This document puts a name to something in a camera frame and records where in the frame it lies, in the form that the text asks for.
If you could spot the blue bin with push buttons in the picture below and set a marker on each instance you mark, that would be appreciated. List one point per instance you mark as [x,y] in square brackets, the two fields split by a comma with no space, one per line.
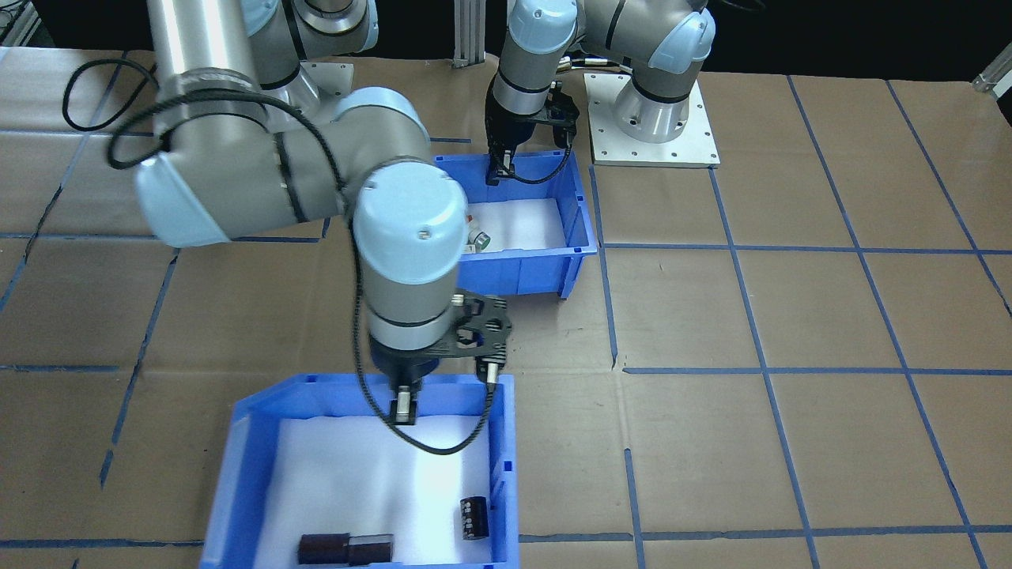
[522,273]

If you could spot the blue bin with black parts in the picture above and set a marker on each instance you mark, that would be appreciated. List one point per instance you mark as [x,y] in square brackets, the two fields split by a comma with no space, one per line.
[237,474]

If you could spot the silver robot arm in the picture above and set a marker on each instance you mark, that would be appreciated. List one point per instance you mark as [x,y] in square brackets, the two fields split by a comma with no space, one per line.
[656,114]
[237,182]

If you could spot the white foam liner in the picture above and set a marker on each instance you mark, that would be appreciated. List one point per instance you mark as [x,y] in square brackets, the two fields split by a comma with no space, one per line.
[530,225]
[356,490]

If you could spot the short ribbed black part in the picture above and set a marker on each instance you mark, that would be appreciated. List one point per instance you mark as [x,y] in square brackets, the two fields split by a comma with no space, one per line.
[474,518]

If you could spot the dark rectangular block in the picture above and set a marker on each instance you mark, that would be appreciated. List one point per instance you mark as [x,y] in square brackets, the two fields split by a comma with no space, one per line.
[344,549]

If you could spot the wrist camera black bracket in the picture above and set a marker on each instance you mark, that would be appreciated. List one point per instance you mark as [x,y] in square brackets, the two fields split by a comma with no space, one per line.
[565,118]
[486,324]

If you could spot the grey switch with green button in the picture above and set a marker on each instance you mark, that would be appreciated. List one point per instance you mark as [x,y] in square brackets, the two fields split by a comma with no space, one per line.
[480,238]

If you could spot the upright aluminium profile post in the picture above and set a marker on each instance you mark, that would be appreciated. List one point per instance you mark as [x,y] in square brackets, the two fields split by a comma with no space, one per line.
[474,28]

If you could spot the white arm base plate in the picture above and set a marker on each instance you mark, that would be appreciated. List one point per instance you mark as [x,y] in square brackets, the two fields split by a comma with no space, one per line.
[688,150]
[338,79]

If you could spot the black frame cover cloth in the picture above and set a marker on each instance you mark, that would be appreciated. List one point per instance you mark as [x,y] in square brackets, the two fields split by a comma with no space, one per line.
[870,35]

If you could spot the aluminium bar with end bracket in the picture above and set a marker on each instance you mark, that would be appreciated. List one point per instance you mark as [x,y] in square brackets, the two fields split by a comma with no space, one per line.
[995,73]

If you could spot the grey metal frame piece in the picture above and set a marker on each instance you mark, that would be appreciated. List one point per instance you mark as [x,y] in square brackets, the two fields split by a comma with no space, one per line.
[16,20]

